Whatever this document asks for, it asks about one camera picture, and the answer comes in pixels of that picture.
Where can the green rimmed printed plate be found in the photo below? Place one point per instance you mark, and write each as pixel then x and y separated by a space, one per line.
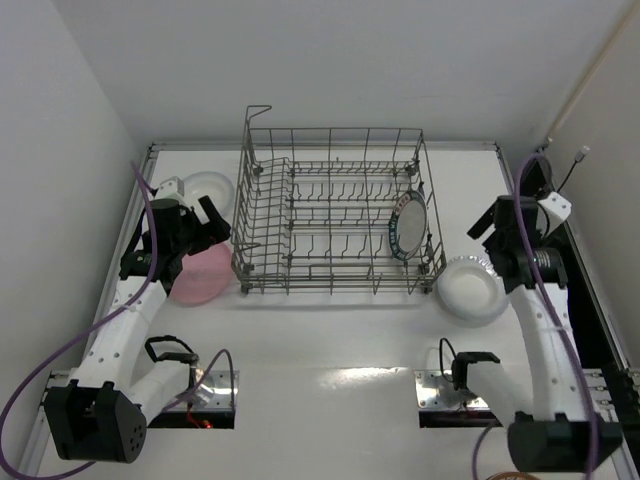
pixel 407 225

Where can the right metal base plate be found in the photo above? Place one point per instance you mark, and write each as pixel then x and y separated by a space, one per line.
pixel 435 394

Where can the grey wire dish rack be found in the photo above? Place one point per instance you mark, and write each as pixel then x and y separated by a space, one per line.
pixel 313 206

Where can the metal base plate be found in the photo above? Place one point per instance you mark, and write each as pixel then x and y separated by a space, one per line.
pixel 217 392
pixel 435 394

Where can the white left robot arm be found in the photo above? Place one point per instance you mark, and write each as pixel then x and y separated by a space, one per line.
pixel 122 385

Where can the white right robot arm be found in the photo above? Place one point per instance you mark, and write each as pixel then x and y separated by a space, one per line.
pixel 555 428

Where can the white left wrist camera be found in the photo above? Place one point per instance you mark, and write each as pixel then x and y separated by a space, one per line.
pixel 175 189

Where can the brown round object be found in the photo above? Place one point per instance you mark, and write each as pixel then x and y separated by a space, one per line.
pixel 512 475

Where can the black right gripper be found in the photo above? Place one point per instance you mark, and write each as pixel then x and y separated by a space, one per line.
pixel 498 232

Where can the beige wall conduit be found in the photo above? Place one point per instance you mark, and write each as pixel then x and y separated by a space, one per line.
pixel 590 71

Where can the pink round plate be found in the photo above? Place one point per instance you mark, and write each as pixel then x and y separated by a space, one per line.
pixel 204 276

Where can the white deep plate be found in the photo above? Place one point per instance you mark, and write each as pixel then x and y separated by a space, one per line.
pixel 472 291
pixel 216 186

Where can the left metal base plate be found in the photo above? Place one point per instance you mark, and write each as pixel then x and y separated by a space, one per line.
pixel 217 392

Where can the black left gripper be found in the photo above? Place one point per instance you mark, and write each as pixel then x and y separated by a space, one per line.
pixel 198 228

